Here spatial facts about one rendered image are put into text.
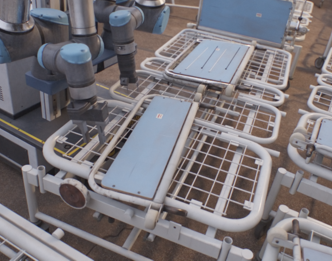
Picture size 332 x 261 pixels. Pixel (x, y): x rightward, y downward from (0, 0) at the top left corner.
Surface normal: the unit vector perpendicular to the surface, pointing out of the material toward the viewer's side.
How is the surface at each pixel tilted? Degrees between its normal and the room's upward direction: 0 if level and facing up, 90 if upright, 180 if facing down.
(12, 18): 104
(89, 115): 90
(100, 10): 73
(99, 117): 90
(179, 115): 1
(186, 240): 90
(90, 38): 81
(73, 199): 90
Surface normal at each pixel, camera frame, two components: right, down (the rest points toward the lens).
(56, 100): 0.86, 0.35
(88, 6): 0.76, 0.28
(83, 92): 0.24, 0.45
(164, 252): 0.11, -0.84
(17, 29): 0.58, 0.04
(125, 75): -0.26, 0.44
